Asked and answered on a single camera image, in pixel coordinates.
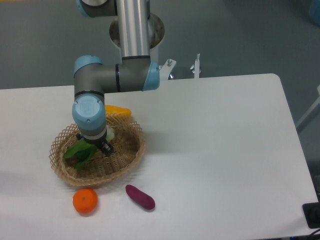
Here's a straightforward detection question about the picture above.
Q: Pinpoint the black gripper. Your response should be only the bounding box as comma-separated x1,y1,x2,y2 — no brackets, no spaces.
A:
75,133,114,157

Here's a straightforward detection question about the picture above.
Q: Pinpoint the green bok choy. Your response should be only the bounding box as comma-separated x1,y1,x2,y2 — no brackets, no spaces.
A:
63,126,115,170

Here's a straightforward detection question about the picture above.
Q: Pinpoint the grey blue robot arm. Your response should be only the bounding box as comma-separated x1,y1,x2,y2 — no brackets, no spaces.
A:
72,0,160,156

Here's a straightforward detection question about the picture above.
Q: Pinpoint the woven wicker basket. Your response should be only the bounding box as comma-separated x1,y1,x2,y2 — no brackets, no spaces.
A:
49,114,146,187

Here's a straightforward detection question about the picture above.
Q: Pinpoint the orange tangerine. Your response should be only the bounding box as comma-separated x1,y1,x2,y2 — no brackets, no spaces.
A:
72,188,98,215

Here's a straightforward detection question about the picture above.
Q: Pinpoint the purple sweet potato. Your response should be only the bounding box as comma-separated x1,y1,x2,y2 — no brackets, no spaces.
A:
125,184,156,211

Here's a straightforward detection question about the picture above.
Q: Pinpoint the black device at edge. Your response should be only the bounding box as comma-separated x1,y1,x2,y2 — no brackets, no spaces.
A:
302,202,320,229

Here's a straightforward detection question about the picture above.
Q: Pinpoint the blue object top right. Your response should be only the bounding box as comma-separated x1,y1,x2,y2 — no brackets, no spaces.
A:
309,0,320,26

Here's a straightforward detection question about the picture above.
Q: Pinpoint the white metal base frame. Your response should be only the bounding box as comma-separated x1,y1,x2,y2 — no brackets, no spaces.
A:
159,53,202,81

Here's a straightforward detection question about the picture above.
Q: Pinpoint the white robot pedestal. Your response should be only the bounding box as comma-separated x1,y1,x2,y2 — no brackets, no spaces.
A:
109,13,165,62

